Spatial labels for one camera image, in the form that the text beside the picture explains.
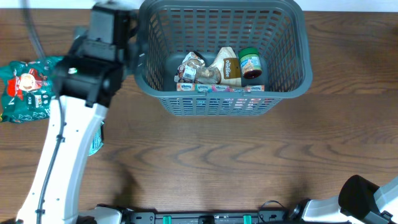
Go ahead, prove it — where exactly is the grey plastic laundry basket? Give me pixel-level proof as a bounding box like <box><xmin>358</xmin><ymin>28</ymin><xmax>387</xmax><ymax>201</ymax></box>
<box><xmin>135</xmin><ymin>1</ymin><xmax>313</xmax><ymax>116</ymax></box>

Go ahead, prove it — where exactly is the light teal small packet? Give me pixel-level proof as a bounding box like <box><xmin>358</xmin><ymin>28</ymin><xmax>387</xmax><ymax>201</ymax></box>
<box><xmin>88</xmin><ymin>121</ymin><xmax>104</xmax><ymax>156</ymax></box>

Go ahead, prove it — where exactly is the green Nescafe coffee bag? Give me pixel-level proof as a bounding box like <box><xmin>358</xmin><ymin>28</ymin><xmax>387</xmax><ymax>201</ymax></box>
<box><xmin>1</xmin><ymin>56</ymin><xmax>63</xmax><ymax>123</ymax></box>

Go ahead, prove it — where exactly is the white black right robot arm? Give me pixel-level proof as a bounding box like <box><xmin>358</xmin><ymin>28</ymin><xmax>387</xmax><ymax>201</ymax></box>
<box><xmin>289</xmin><ymin>175</ymin><xmax>397</xmax><ymax>224</ymax></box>

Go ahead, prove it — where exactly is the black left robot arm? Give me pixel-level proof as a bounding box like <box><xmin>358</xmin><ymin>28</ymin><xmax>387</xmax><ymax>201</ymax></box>
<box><xmin>16</xmin><ymin>1</ymin><xmax>136</xmax><ymax>223</ymax></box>

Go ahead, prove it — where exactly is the green lid jar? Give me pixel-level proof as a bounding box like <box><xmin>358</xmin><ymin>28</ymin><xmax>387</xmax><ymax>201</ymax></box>
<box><xmin>238</xmin><ymin>47</ymin><xmax>262</xmax><ymax>80</ymax></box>

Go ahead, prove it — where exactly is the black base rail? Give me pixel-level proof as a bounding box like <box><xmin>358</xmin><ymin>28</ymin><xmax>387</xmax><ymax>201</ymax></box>
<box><xmin>125</xmin><ymin>210</ymin><xmax>299</xmax><ymax>224</ymax></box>

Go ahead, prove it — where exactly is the beige snack pouch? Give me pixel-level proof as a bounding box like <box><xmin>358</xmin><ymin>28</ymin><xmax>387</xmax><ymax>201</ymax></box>
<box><xmin>174</xmin><ymin>47</ymin><xmax>242</xmax><ymax>87</ymax></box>

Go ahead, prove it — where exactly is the blue Kleenex tissue multipack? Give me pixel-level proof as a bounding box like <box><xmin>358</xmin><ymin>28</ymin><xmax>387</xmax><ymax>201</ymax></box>
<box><xmin>176</xmin><ymin>83</ymin><xmax>265</xmax><ymax>93</ymax></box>

